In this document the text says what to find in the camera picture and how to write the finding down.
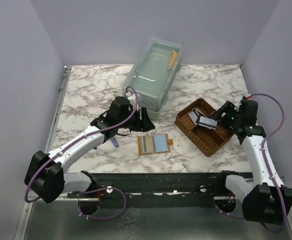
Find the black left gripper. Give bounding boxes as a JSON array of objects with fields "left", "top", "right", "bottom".
[{"left": 118, "top": 107, "right": 156, "bottom": 133}]

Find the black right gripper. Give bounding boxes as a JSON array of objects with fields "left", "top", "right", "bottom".
[{"left": 210, "top": 100, "right": 242, "bottom": 133}]

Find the orange credit card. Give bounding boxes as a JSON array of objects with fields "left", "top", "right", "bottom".
[{"left": 146, "top": 135, "right": 154, "bottom": 153}]

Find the silver credit card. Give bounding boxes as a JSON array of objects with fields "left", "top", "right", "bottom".
[{"left": 196, "top": 116, "right": 217, "bottom": 130}]

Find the tan card holder wallet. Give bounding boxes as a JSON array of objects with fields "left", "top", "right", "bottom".
[{"left": 137, "top": 133, "right": 173, "bottom": 156}]

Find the grey credit card stack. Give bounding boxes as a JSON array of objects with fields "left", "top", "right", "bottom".
[{"left": 188, "top": 109, "right": 202, "bottom": 124}]

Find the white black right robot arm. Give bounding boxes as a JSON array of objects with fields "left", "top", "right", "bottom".
[{"left": 211, "top": 98, "right": 292, "bottom": 225}]

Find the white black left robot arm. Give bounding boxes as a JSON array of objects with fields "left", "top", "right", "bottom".
[{"left": 24, "top": 96, "right": 155, "bottom": 203}]

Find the blue red screwdriver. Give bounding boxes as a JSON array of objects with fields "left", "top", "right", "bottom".
[{"left": 111, "top": 137, "right": 119, "bottom": 148}]

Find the brown woven divided basket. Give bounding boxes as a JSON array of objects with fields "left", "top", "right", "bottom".
[{"left": 175, "top": 98, "right": 233, "bottom": 157}]

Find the clear plastic storage box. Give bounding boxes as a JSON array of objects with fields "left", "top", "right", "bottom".
[{"left": 122, "top": 38, "right": 183, "bottom": 120}]

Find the orange utility knife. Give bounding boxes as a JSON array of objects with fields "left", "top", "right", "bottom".
[{"left": 168, "top": 50, "right": 178, "bottom": 69}]

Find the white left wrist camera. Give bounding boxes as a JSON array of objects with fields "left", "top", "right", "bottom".
[{"left": 124, "top": 91, "right": 140, "bottom": 110}]

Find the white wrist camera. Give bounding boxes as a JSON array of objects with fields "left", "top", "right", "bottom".
[
  {"left": 242, "top": 95, "right": 252, "bottom": 100},
  {"left": 124, "top": 91, "right": 140, "bottom": 110}
]

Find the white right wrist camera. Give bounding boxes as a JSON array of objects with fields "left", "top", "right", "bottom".
[{"left": 242, "top": 95, "right": 252, "bottom": 100}]

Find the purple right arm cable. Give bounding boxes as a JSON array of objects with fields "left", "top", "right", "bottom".
[{"left": 218, "top": 93, "right": 288, "bottom": 233}]

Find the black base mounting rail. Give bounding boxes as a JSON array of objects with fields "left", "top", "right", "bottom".
[{"left": 60, "top": 172, "right": 286, "bottom": 209}]

